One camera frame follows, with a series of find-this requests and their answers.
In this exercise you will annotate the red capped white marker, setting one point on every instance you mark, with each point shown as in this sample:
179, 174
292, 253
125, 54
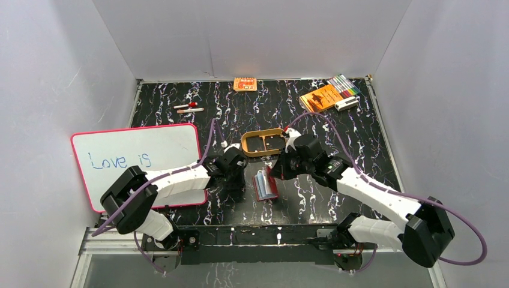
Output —
186, 106

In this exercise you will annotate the orange yellow book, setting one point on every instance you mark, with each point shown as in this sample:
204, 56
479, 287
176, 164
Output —
320, 99

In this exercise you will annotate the small orange spiral notepad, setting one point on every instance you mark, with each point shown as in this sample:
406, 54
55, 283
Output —
245, 84

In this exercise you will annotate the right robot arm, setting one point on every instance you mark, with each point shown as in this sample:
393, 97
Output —
419, 228

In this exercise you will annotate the red leather card holder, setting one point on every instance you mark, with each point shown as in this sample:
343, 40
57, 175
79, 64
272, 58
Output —
265, 185

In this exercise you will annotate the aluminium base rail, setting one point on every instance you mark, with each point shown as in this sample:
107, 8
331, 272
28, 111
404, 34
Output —
244, 256

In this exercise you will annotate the tan oval tray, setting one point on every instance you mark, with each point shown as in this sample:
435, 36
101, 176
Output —
252, 142

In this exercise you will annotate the pack of coloured markers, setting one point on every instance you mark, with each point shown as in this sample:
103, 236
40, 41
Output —
344, 86

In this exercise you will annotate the black VIP card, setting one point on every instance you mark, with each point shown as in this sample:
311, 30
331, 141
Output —
274, 142

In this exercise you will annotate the orange capped white marker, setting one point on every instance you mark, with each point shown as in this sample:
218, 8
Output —
190, 110

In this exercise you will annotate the white stapler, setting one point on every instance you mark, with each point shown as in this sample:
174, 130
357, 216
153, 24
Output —
346, 103

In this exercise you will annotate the pink framed whiteboard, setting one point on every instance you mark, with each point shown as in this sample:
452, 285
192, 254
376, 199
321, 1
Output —
103, 156

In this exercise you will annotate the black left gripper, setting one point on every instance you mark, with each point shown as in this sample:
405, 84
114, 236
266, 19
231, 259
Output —
234, 182

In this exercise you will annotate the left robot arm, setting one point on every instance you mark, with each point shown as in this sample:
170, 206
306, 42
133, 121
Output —
129, 200

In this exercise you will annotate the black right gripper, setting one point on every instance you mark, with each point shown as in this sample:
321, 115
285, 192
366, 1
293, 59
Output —
280, 170

